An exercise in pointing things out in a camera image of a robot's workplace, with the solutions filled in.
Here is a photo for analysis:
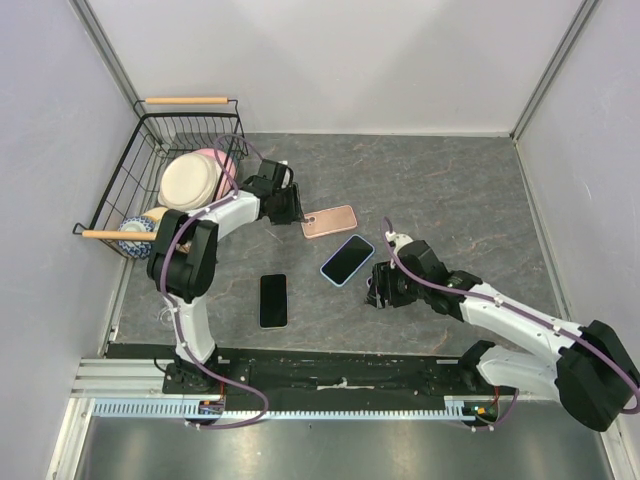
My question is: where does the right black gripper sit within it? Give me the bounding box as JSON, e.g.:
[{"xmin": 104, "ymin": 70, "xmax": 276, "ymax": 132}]
[{"xmin": 363, "ymin": 260, "xmax": 428, "ymax": 309}]

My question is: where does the pink phone case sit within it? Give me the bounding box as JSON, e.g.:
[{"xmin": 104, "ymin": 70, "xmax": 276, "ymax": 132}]
[{"xmin": 301, "ymin": 205, "xmax": 358, "ymax": 239}]

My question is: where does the blue phone black screen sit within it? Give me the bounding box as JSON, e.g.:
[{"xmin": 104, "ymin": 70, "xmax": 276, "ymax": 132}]
[{"xmin": 322, "ymin": 236, "xmax": 374, "ymax": 285}]

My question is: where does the light blue phone case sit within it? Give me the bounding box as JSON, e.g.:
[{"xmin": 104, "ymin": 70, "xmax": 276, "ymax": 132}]
[{"xmin": 319, "ymin": 233, "xmax": 376, "ymax": 288}]

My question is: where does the white phone black screen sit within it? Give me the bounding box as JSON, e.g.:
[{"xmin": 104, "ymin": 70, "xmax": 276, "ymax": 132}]
[{"xmin": 259, "ymin": 274, "xmax": 288, "ymax": 329}]

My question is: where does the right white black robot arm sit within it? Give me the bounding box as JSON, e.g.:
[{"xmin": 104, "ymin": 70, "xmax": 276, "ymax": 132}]
[{"xmin": 367, "ymin": 231, "xmax": 639, "ymax": 432}]

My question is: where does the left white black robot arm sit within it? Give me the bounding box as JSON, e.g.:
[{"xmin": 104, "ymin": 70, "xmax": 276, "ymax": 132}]
[{"xmin": 147, "ymin": 159, "xmax": 304, "ymax": 393}]

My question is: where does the pink plate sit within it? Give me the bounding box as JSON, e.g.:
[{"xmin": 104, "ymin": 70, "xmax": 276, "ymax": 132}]
[{"xmin": 196, "ymin": 148, "xmax": 237, "ymax": 202}]

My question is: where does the cream plate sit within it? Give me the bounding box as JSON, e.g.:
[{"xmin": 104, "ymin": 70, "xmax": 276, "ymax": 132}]
[{"xmin": 158, "ymin": 152, "xmax": 220, "ymax": 211}]

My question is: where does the cream small bowl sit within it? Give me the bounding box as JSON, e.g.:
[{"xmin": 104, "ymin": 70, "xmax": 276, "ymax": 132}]
[{"xmin": 142, "ymin": 206, "xmax": 168, "ymax": 224}]

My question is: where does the blue patterned bowl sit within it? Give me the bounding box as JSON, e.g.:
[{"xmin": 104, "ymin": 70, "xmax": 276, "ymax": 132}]
[{"xmin": 117, "ymin": 216, "xmax": 156, "ymax": 259}]

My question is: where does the black wire basket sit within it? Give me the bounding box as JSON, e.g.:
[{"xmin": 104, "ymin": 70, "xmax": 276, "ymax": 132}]
[{"xmin": 73, "ymin": 98, "xmax": 248, "ymax": 258}]

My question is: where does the grey cable duct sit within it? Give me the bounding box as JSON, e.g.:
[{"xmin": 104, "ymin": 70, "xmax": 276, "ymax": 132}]
[{"xmin": 92, "ymin": 398, "xmax": 487, "ymax": 423}]

